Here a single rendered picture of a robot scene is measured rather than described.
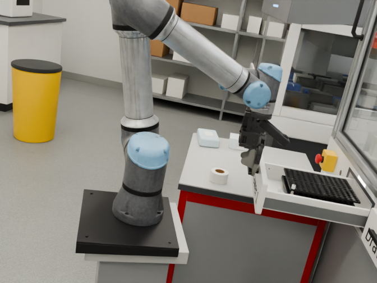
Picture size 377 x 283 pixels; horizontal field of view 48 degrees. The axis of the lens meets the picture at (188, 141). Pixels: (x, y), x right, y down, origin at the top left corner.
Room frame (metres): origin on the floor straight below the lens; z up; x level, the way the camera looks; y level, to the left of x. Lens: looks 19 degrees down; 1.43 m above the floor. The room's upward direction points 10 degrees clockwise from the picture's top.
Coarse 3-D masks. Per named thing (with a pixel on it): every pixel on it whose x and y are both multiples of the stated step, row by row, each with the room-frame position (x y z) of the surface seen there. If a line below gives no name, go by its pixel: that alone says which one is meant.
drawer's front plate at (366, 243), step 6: (372, 210) 1.11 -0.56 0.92; (372, 216) 1.10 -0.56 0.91; (366, 222) 1.12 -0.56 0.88; (372, 222) 1.09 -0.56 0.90; (366, 228) 1.11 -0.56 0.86; (372, 228) 1.08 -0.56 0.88; (366, 240) 1.08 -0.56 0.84; (366, 246) 1.07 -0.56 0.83; (372, 246) 1.04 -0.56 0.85; (372, 252) 1.03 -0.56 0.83; (372, 258) 1.02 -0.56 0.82
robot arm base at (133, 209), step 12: (120, 192) 1.07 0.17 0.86; (132, 192) 1.03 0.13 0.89; (156, 192) 1.05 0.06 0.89; (120, 204) 1.04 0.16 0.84; (132, 204) 1.03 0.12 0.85; (144, 204) 1.03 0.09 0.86; (156, 204) 1.05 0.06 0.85; (120, 216) 1.03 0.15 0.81; (132, 216) 1.02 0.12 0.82; (144, 216) 1.02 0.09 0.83; (156, 216) 1.05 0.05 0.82
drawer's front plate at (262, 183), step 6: (264, 168) 1.28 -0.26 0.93; (258, 174) 1.29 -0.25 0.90; (264, 174) 1.23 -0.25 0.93; (252, 180) 1.39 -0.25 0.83; (258, 180) 1.26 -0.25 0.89; (264, 180) 1.18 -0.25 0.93; (252, 186) 1.35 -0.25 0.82; (258, 186) 1.23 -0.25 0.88; (264, 186) 1.16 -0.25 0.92; (258, 192) 1.20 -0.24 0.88; (264, 192) 1.16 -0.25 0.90; (258, 198) 1.17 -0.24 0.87; (264, 198) 1.16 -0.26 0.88; (258, 204) 1.16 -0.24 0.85; (258, 210) 1.16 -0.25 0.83
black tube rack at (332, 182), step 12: (300, 180) 1.30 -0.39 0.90; (312, 180) 1.32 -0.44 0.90; (324, 180) 1.34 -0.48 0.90; (336, 180) 1.35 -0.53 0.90; (288, 192) 1.26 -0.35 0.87; (300, 192) 1.21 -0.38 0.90; (312, 192) 1.22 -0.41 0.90; (324, 192) 1.23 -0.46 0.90; (336, 192) 1.25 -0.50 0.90; (348, 192) 1.27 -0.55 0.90; (348, 204) 1.24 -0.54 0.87
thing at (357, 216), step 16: (272, 176) 1.42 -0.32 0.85; (336, 176) 1.41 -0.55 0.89; (272, 192) 1.18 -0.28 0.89; (272, 208) 1.18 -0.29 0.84; (288, 208) 1.17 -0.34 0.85; (304, 208) 1.17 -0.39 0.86; (320, 208) 1.17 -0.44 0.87; (336, 208) 1.17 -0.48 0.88; (352, 208) 1.17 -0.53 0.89; (368, 208) 1.21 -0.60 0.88; (352, 224) 1.17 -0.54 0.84
